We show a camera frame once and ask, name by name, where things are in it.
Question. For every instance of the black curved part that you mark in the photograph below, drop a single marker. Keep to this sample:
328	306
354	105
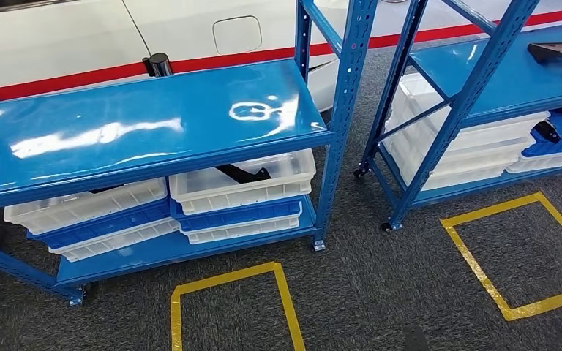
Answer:
242	174
109	190

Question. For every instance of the blue metal shelf rack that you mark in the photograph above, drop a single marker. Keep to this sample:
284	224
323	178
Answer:
140	116
504	82

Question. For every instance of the black plastic part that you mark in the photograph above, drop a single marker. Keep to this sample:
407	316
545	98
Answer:
557	51
547	131

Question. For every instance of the white plastic crate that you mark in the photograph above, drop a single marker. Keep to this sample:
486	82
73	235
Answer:
470	177
552	162
504	131
67	213
242	196
116	242
494	155
242	232

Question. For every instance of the yellow floor tape square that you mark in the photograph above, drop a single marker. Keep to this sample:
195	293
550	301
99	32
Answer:
177	315

